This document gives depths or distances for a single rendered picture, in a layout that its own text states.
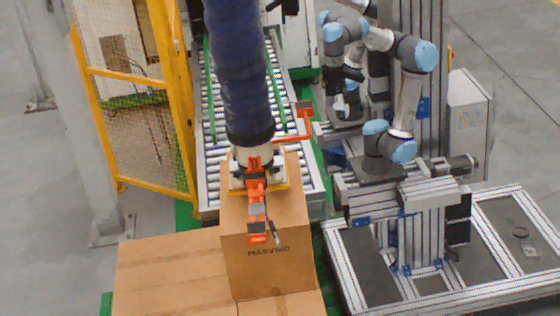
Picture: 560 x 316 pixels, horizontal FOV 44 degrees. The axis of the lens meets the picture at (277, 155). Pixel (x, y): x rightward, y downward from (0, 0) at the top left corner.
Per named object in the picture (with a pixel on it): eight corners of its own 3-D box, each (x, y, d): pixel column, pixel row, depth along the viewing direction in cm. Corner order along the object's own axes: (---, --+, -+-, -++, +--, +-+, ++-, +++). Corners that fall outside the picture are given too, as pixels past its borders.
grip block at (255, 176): (244, 181, 306) (242, 170, 303) (267, 178, 306) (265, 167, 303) (245, 192, 299) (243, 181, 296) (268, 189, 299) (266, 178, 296)
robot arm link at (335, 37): (348, 24, 255) (330, 31, 251) (350, 51, 261) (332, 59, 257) (335, 18, 260) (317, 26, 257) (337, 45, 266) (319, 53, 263)
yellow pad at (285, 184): (265, 150, 343) (264, 142, 341) (285, 148, 343) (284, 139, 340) (268, 191, 315) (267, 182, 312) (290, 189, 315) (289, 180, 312)
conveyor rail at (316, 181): (271, 50, 591) (268, 29, 580) (277, 49, 591) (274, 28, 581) (318, 218, 398) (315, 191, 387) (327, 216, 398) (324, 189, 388)
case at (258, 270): (231, 221, 382) (220, 160, 360) (305, 212, 381) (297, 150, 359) (232, 300, 332) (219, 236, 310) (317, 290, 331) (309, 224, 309)
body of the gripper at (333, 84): (322, 89, 273) (319, 61, 267) (343, 85, 274) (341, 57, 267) (326, 98, 267) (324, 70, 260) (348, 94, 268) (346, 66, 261)
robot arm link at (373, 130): (377, 137, 325) (376, 112, 318) (397, 149, 316) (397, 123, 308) (357, 148, 320) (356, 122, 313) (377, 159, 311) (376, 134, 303)
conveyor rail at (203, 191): (194, 62, 588) (190, 41, 578) (200, 61, 588) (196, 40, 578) (204, 237, 395) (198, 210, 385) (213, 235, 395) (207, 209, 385)
